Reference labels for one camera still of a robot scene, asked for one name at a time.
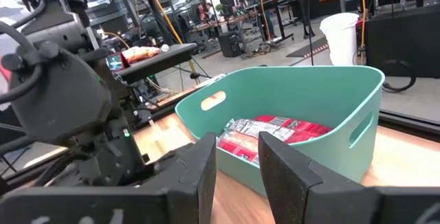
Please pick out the teal plastic basket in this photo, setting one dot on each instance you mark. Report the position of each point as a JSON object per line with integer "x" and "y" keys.
{"x": 309, "y": 90}

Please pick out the dark floor mat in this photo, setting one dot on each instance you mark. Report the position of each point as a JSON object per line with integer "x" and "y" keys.
{"x": 309, "y": 48}

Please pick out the black standing desk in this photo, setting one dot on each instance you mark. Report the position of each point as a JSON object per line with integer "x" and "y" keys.
{"x": 275, "y": 14}

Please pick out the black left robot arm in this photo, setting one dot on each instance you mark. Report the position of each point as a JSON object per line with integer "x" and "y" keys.
{"x": 58, "y": 90}

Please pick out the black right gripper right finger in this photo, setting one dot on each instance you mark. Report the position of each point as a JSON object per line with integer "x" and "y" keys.
{"x": 285, "y": 176}

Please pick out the white plastic bin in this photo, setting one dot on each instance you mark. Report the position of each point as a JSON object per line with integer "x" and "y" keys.
{"x": 340, "y": 38}

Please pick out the black cabinet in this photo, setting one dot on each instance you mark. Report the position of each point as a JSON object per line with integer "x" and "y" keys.
{"x": 402, "y": 42}

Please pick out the person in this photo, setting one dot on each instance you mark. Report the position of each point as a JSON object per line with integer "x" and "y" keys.
{"x": 209, "y": 11}
{"x": 201, "y": 12}

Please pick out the black speaker box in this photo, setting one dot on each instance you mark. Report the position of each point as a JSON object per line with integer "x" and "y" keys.
{"x": 229, "y": 44}

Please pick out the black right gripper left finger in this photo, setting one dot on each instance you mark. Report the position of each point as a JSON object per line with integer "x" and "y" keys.
{"x": 196, "y": 169}

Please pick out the small white ball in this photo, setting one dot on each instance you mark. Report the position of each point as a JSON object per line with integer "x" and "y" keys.
{"x": 165, "y": 48}

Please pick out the black side table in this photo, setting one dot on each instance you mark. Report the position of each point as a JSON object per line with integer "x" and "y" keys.
{"x": 158, "y": 60}

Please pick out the small lit screen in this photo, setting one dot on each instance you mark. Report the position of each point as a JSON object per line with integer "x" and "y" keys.
{"x": 115, "y": 62}

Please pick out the red popcorn bag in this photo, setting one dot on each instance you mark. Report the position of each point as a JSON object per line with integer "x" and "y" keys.
{"x": 237, "y": 145}
{"x": 275, "y": 128}

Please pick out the orange snack bag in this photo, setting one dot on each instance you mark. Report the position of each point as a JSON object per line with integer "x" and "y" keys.
{"x": 139, "y": 54}

